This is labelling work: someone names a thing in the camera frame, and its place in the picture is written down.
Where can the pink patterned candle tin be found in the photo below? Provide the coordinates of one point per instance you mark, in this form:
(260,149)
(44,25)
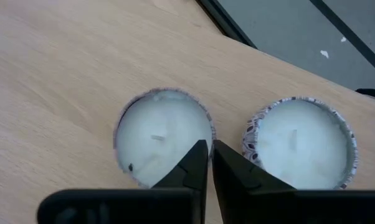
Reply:
(156,124)

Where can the patterned candle tin white wax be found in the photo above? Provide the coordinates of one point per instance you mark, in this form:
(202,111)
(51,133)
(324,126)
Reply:
(299,140)

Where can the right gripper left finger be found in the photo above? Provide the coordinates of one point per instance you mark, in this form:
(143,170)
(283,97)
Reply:
(187,174)

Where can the black aluminium table frame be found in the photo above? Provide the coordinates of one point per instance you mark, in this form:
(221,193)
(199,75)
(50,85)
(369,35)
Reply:
(228,23)

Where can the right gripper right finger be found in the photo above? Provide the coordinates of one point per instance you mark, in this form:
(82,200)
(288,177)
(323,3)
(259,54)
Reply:
(237,177)

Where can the white paper scrap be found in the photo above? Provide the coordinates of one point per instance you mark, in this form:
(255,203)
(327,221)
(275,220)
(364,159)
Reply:
(343,39)
(324,53)

